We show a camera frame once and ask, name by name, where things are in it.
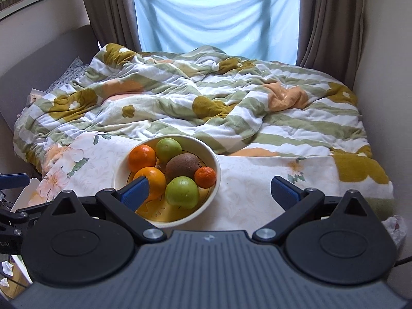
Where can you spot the grey bed headboard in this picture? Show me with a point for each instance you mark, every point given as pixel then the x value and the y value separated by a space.
pixel 41 68

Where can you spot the brown kiwi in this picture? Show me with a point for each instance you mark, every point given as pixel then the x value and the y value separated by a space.
pixel 185 164

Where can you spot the orange upper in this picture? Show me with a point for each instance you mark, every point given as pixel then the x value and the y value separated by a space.
pixel 141 156

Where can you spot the small mandarin orange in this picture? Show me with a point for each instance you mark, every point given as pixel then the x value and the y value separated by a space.
pixel 205 177

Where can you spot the green apple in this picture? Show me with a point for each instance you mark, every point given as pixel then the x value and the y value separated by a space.
pixel 167 148
pixel 182 192

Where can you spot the light blue window curtain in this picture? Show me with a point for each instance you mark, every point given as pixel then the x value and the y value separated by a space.
pixel 255 29

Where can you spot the brown right drape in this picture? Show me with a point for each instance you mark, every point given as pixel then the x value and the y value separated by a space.
pixel 330 37

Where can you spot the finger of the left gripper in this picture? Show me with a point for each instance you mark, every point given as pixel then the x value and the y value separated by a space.
pixel 11 181

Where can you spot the brown drape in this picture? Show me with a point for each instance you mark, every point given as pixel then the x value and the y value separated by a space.
pixel 114 21
pixel 330 37

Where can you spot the white plastic bag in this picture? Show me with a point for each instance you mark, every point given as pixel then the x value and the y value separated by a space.
pixel 396 227

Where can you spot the brown left drape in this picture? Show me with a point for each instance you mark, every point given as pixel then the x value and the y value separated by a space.
pixel 114 21

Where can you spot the cream duck-print bowl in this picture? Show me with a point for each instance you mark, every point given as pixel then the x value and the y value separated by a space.
pixel 159 212

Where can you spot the small box on bed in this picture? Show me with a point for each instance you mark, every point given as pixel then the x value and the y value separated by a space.
pixel 34 95

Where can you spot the orange lower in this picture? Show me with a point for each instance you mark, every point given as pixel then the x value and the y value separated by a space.
pixel 157 181

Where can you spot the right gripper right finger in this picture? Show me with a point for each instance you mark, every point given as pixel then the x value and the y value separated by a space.
pixel 298 205

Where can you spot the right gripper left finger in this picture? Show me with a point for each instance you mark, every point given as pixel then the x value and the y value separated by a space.
pixel 121 206

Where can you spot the patterned grey pillow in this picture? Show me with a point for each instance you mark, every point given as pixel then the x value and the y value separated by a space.
pixel 74 71

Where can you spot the striped floral quilt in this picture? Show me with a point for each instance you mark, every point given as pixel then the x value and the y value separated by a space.
pixel 237 106

